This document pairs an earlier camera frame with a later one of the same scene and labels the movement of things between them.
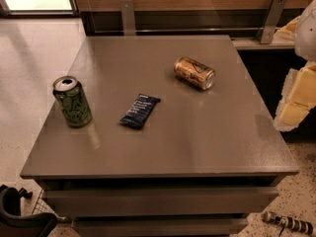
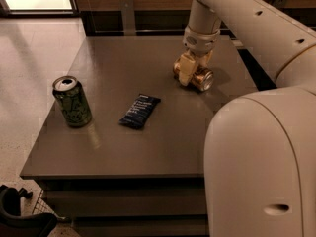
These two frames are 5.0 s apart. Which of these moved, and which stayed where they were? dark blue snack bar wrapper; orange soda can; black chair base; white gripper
Moved: white gripper
Stayed: dark blue snack bar wrapper; orange soda can; black chair base
